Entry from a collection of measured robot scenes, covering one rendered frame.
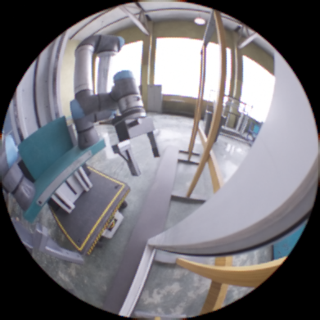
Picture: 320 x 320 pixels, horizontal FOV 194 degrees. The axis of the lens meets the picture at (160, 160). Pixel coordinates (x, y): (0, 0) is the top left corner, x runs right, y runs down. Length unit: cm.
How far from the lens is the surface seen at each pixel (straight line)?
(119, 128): 26
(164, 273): 97
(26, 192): 55
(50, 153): 64
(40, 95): 73
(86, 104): 36
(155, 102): 648
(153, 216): 92
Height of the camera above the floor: 93
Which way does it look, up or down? 37 degrees down
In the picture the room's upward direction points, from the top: 3 degrees clockwise
